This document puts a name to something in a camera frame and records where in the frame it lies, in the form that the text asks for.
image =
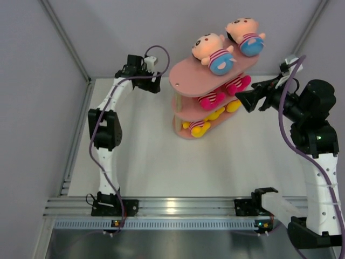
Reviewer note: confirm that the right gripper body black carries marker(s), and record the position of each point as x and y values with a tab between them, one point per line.
274	96

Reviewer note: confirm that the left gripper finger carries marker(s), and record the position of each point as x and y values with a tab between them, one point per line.
152	87
157	82

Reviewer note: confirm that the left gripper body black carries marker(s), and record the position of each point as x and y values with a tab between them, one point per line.
143	73

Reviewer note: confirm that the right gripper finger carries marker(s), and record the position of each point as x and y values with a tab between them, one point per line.
250	98
266	83

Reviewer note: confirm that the pink white panda plush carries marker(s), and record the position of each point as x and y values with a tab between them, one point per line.
211	100
238	84

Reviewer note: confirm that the yellow plush toy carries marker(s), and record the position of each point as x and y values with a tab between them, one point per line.
233	106
214	115
197	128

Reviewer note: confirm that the boy doll blue shorts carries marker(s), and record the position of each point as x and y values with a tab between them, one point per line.
210	50

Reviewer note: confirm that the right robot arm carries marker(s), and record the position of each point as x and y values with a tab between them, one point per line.
315	140

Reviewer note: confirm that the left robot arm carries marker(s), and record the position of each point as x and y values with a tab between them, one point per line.
105	130

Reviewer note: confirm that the yellow plush toy under shelf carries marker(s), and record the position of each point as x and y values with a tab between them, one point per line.
233	106

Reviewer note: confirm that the pink three-tier shelf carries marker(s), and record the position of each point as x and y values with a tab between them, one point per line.
191	80

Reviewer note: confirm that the boy doll on shelf top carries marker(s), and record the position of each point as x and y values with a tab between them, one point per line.
244	32

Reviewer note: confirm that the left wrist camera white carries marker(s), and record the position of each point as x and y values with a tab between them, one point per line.
150	63

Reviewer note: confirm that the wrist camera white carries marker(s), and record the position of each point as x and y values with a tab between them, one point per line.
286	68
150	63

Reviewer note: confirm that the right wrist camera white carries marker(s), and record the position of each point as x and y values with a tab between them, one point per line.
286	68

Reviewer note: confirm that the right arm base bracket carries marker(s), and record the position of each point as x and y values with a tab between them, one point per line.
248	207

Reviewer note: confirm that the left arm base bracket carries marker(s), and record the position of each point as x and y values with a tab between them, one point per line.
109	205

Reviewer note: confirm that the slotted cable duct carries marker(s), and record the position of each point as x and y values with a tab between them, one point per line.
165	224

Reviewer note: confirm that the aluminium mounting rail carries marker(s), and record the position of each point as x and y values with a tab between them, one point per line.
152	206

